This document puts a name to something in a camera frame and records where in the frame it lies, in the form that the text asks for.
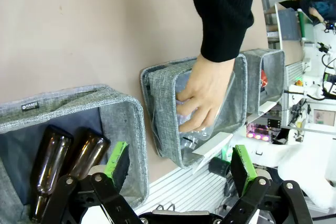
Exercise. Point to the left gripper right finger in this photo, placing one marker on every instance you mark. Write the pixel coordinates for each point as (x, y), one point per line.
(242, 171)

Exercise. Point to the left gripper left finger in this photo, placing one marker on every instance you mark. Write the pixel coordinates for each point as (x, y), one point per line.
(115, 166)

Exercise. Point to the red crushed drink can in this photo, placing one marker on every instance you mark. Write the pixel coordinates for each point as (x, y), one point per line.
(264, 79)

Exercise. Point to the person's left forearm black sleeve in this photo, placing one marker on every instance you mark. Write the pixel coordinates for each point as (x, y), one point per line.
(223, 11)

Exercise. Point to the grey fabric bottle basket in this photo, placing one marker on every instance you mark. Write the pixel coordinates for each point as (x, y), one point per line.
(123, 119)

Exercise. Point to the white paper sign CAN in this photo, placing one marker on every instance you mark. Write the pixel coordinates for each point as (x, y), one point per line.
(267, 108)

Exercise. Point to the grey fabric plastic basket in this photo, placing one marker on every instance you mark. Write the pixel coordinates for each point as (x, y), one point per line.
(162, 98)

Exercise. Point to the grey fabric can basket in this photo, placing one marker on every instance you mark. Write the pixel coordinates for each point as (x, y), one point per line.
(253, 77)

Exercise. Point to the person's left hand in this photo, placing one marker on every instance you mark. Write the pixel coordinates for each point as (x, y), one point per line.
(204, 90)

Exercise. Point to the black cylindrical knob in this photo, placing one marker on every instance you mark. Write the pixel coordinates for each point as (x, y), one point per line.
(219, 166)

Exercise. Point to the brown glass bottle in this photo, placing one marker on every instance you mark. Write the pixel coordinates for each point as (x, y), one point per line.
(90, 150)
(50, 155)

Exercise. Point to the white paper sign PLASTIC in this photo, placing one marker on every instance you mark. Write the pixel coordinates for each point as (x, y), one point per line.
(212, 150)

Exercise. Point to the device with pink lights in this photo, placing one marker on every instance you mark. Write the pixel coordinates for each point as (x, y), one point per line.
(258, 132)

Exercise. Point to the background white robot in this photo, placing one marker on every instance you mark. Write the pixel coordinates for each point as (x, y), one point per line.
(325, 58)

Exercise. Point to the background person blue shirt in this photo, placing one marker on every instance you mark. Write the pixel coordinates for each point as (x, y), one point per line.
(315, 3)

